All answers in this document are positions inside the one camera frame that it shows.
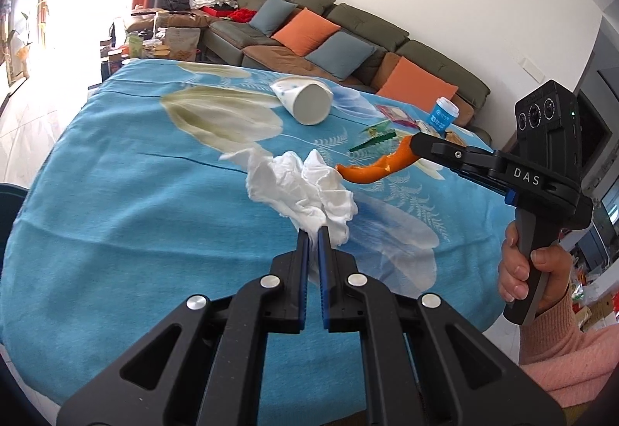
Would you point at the orange-brown snack packet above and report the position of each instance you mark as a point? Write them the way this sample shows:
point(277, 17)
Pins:
point(454, 136)

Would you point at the cluttered coffee table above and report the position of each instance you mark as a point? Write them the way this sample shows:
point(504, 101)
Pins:
point(140, 49)

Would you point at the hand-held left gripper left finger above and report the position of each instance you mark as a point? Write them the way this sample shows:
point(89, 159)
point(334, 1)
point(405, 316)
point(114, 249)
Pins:
point(301, 290)

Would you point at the person's right hand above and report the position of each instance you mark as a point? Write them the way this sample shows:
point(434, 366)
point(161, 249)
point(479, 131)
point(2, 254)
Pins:
point(555, 271)

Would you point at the cardboard box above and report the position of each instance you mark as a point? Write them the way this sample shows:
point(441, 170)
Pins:
point(604, 312)

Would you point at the green and brown sofa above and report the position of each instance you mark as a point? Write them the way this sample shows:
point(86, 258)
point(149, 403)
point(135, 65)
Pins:
point(377, 32)

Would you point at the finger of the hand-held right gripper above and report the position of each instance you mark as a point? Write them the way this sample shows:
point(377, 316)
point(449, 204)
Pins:
point(478, 179)
point(454, 154)

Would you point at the blue cushion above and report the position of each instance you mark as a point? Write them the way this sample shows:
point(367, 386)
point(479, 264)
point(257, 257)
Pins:
point(273, 15)
point(341, 55)

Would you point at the orange cushion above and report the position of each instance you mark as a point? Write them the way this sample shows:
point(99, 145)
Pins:
point(416, 79)
point(307, 32)

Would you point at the white tissue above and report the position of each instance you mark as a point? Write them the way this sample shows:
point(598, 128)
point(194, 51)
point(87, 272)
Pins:
point(304, 189)

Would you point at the green plastic comb piece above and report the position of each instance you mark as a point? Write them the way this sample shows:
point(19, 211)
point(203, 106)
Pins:
point(375, 141)

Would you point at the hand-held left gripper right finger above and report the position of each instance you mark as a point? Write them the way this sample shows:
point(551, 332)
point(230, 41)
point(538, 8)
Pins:
point(326, 290)

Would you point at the blue cup with white lid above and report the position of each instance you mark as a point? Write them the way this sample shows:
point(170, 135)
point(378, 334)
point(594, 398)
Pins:
point(442, 116)

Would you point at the blue floral blanket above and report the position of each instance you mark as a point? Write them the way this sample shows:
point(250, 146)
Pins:
point(145, 213)

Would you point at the striped white snack packet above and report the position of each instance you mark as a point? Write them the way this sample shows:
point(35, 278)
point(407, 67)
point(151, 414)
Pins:
point(423, 126)

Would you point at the white paper cup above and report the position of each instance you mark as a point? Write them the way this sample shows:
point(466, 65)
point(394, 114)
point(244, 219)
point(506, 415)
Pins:
point(304, 100)

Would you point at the wall switch panel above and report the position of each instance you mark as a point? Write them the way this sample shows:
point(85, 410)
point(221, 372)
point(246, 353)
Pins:
point(532, 69)

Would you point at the black cabinet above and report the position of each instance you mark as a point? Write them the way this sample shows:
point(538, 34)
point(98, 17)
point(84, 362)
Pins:
point(599, 141)

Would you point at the orange peel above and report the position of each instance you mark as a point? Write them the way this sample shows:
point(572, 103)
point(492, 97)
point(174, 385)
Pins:
point(372, 171)

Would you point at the red cloth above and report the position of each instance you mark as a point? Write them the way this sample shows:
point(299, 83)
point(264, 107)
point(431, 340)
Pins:
point(242, 15)

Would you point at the brown paper bag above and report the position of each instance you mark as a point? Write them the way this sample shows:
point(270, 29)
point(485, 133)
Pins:
point(183, 44)

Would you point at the red snack packet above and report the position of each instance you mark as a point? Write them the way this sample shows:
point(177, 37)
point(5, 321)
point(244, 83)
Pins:
point(394, 114)

